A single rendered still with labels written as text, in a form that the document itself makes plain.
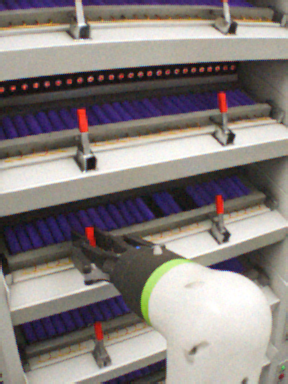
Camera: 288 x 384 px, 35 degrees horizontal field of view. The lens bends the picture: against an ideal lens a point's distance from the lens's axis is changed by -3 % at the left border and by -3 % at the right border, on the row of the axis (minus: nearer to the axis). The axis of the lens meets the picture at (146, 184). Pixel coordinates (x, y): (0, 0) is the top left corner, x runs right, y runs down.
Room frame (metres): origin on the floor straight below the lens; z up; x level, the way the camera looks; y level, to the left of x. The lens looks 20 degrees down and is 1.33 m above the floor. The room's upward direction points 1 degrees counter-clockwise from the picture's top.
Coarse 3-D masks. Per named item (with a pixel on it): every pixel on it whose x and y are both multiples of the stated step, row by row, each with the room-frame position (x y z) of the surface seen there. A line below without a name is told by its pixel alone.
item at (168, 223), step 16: (208, 208) 0.85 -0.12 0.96; (224, 208) 0.86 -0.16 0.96; (240, 208) 0.89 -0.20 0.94; (144, 224) 0.79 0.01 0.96; (160, 224) 0.79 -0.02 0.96; (176, 224) 0.81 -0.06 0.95; (16, 256) 0.67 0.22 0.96; (32, 256) 0.67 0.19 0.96; (48, 256) 0.69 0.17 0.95; (64, 256) 0.70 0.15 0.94; (32, 272) 0.66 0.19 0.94
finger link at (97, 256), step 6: (84, 240) 0.64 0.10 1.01; (84, 246) 0.63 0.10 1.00; (90, 246) 0.62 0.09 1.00; (84, 252) 0.62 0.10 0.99; (90, 252) 0.61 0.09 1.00; (96, 252) 0.60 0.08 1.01; (102, 252) 0.58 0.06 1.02; (108, 252) 0.58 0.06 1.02; (114, 252) 0.58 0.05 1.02; (90, 258) 0.61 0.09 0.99; (96, 258) 0.59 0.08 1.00; (102, 258) 0.58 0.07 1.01; (114, 258) 0.56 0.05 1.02; (96, 264) 0.60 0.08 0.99; (102, 264) 0.58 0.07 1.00
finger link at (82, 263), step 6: (72, 252) 0.61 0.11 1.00; (78, 252) 0.60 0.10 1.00; (78, 258) 0.58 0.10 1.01; (84, 258) 0.58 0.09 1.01; (78, 264) 0.58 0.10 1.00; (84, 264) 0.55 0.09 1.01; (90, 264) 0.55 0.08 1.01; (78, 270) 0.59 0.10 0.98; (84, 270) 0.54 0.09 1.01; (90, 270) 0.54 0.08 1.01; (84, 282) 0.53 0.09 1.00; (90, 282) 0.53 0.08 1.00
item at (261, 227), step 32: (256, 192) 0.97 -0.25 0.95; (192, 224) 0.84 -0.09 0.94; (256, 224) 0.86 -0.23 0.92; (0, 256) 0.66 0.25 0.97; (192, 256) 0.75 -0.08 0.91; (224, 256) 0.80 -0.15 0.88; (32, 288) 0.63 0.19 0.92; (64, 288) 0.64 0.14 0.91; (96, 288) 0.66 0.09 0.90; (32, 320) 0.62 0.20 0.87
